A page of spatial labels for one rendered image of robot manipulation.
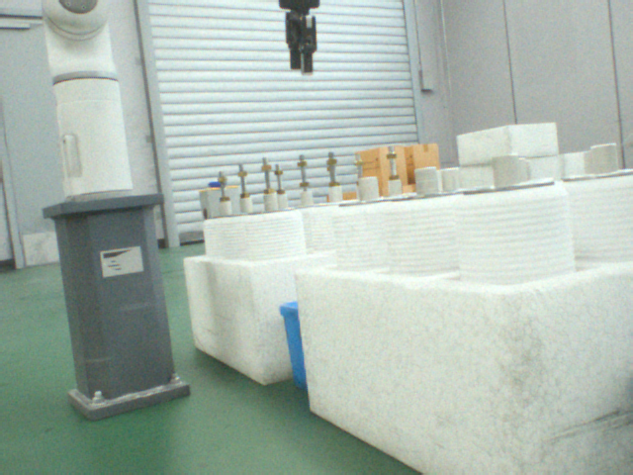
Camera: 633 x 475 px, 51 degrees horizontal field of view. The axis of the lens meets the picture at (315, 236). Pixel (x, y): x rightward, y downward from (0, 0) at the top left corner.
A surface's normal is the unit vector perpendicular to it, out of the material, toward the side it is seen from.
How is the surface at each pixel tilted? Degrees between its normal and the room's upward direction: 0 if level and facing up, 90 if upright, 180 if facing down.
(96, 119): 90
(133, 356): 90
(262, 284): 90
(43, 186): 90
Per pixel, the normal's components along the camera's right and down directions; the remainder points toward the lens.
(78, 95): 0.04, 0.05
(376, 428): -0.90, 0.13
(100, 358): -0.22, 0.07
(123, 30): 0.53, -0.02
